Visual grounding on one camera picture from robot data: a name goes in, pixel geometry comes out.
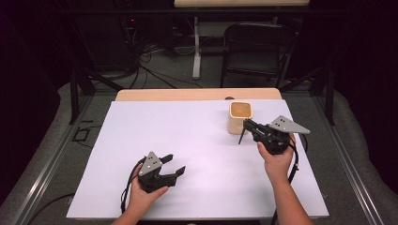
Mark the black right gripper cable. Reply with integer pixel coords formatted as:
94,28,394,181
270,139,300,225

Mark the aluminium floor rail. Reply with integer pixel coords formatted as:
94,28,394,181
8,93,96,225
313,93,387,225

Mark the bundle of floor cables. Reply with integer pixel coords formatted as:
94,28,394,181
102,15,205,90

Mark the black metal stand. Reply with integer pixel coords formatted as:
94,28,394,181
69,67,126,126
279,66,336,127

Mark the person's right hand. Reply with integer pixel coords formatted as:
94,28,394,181
256,133,298,184

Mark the beige background desk top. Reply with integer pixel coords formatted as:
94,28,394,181
173,0,311,8

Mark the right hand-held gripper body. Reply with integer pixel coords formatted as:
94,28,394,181
254,115,312,156

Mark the cream square cup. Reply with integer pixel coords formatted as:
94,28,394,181
226,100,253,136

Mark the white table sheet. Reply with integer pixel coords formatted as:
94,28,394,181
66,98,329,220

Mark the person's left hand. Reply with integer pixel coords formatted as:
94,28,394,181
127,179,170,217

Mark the white desk leg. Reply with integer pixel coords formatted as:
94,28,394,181
191,16,203,81

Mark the black table edge cable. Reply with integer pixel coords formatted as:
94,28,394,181
299,133,310,154

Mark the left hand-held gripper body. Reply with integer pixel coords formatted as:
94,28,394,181
137,151,177,194

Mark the black floor cable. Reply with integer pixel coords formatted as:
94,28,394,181
29,192,76,225

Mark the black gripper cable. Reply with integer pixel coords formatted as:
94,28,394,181
270,139,300,225
120,157,147,215

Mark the black folding chair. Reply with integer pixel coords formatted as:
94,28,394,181
220,22,297,89

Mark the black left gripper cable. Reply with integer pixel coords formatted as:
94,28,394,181
120,157,147,215

